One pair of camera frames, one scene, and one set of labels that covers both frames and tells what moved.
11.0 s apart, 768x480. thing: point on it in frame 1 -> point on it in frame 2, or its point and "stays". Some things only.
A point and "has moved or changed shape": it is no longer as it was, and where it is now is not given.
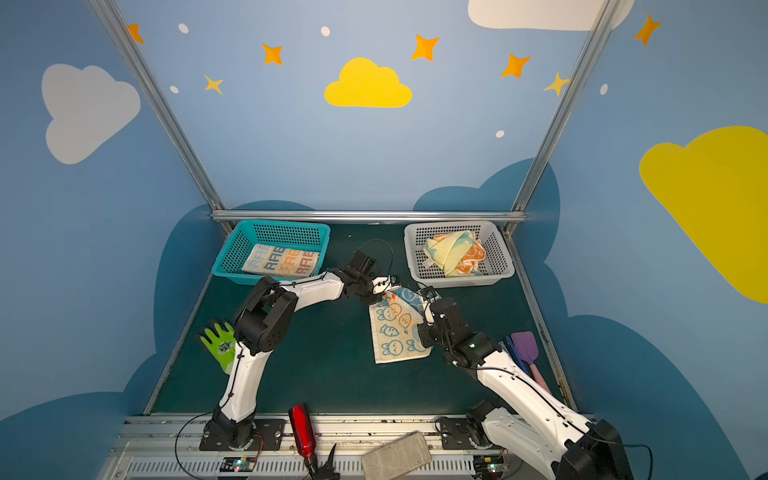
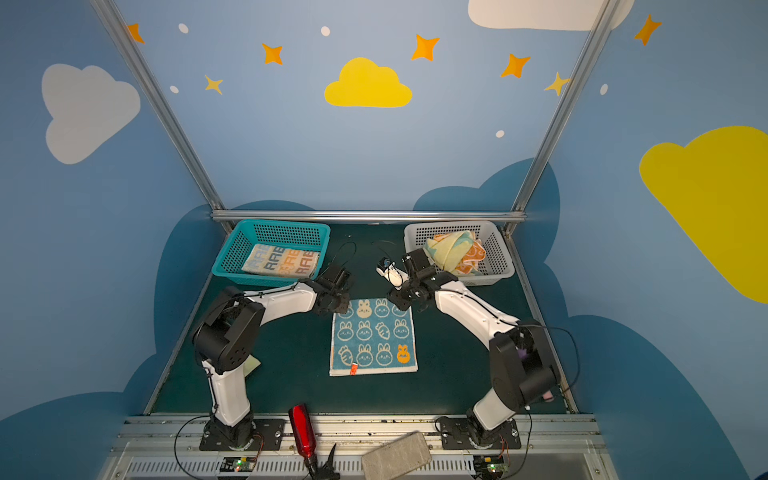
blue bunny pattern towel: (395, 325) has moved or changed shape
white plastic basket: (496, 265) stays
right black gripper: (429, 299) -> (417, 271)
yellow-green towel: (447, 252) stays
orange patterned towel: (475, 253) stays
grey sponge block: (396, 458) stays
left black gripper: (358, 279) -> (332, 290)
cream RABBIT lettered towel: (281, 261) stays
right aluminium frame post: (560, 117) stays
